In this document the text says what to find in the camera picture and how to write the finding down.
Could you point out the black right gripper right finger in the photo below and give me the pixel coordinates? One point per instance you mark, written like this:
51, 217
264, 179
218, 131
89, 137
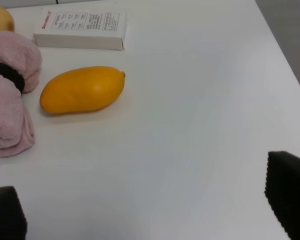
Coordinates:
282, 190

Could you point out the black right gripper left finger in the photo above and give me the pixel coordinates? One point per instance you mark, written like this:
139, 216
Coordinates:
13, 223

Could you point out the pink fluffy towel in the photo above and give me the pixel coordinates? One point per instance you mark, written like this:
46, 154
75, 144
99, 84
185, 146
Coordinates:
20, 63

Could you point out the yellow mango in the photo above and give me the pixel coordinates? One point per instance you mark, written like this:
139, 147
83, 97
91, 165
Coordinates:
85, 89

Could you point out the white printed cardboard box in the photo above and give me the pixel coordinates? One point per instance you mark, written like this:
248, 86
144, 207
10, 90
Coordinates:
79, 28

